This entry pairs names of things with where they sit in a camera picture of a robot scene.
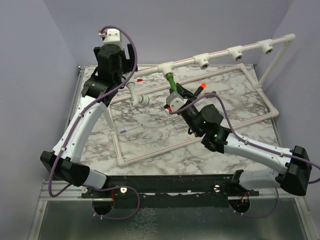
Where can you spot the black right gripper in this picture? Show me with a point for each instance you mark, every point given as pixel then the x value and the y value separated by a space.
pixel 184 93

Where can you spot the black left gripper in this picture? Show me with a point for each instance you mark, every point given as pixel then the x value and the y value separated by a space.
pixel 129 63

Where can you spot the green water faucet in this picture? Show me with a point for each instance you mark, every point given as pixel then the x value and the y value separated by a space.
pixel 170 78

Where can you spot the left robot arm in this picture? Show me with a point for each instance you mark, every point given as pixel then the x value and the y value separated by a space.
pixel 63 161

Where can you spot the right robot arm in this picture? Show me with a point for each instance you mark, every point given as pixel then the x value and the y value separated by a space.
pixel 288 169

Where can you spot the black orange marker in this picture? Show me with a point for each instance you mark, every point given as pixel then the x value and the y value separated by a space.
pixel 200 89

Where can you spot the grey brown small fitting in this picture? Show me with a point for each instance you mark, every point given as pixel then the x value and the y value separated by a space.
pixel 210 94

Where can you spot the red capped white pen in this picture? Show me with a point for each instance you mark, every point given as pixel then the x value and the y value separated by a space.
pixel 144 79

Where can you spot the white installed faucet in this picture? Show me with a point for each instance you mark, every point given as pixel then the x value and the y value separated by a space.
pixel 136 99

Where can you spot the purple capped white pen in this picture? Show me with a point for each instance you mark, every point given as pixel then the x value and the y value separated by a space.
pixel 130 128

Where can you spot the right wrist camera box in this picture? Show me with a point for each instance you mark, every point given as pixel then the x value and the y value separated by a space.
pixel 174 102

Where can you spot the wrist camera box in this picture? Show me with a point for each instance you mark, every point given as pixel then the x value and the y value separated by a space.
pixel 111 36
pixel 174 102

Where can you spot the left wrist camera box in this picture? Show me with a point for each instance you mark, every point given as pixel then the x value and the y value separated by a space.
pixel 111 36

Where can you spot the white PVC pipe frame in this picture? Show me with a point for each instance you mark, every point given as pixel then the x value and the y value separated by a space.
pixel 202 61

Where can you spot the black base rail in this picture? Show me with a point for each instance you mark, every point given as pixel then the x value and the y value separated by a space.
pixel 170 191

